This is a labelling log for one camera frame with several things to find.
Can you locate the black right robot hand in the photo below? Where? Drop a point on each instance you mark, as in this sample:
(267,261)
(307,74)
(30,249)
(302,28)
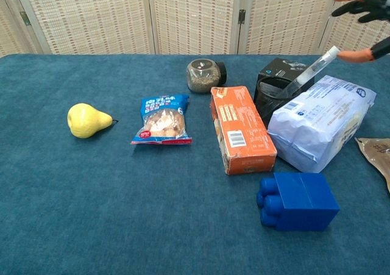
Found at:
(377,0)

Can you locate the clear test tube white cap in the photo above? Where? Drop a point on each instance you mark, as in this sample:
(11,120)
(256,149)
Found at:
(307,72)

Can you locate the black cardboard box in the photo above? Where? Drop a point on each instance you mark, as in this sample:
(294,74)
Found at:
(281,69)

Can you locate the white blue paper bag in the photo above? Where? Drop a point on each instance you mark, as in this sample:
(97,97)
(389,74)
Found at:
(323,119)

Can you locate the metal screen hinge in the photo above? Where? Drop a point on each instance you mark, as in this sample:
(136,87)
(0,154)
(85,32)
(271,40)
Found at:
(25,18)
(242,16)

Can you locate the black mesh pen holder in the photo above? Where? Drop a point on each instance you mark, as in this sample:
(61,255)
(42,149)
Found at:
(269,101)

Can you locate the brown foil pouch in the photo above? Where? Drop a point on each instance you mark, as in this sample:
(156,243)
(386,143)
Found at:
(377,156)

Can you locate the woven folding screen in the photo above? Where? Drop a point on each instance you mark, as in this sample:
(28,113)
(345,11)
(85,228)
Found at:
(195,16)

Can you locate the orange carton box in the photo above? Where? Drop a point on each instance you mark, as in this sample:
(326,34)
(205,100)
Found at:
(243,128)

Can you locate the glass seed jar black lid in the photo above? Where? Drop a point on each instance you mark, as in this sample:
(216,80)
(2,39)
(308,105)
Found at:
(202,78)

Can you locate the blue plastic building block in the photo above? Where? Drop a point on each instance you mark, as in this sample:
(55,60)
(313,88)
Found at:
(301,205)

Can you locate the blue snack bag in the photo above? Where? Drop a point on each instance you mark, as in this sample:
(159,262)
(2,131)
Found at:
(164,119)

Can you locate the yellow pear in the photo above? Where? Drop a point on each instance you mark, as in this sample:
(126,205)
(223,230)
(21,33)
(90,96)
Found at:
(86,121)

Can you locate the teal table cloth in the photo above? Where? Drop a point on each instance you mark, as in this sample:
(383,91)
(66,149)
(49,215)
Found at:
(122,211)

